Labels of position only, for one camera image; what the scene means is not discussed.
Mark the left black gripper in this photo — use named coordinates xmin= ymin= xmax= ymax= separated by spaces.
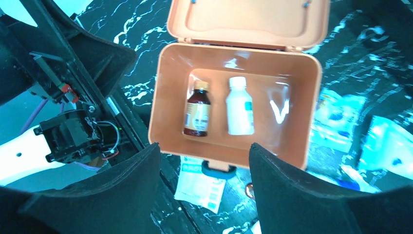
xmin=0 ymin=0 xmax=137 ymax=168

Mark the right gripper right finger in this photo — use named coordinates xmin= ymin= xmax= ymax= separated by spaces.
xmin=249 ymin=143 xmax=413 ymax=234

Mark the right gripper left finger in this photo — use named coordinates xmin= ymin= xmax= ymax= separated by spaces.
xmin=0 ymin=143 xmax=161 ymax=234

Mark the white blue medicine sachet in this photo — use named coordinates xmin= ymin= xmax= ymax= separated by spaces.
xmin=174 ymin=156 xmax=226 ymax=214

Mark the white medicine bottle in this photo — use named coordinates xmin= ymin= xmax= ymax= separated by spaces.
xmin=226 ymin=77 xmax=255 ymax=136

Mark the brown medicine bottle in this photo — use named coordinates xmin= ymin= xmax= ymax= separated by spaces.
xmin=183 ymin=81 xmax=211 ymax=137

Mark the orange medicine box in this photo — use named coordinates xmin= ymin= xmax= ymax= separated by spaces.
xmin=148 ymin=0 xmax=331 ymax=172

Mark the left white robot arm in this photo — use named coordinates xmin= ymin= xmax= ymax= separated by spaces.
xmin=0 ymin=0 xmax=145 ymax=186

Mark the small teal packet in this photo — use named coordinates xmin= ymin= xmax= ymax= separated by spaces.
xmin=310 ymin=88 xmax=367 ymax=153

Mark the blue cotton swab packet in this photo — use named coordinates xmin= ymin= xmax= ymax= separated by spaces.
xmin=358 ymin=116 xmax=413 ymax=180

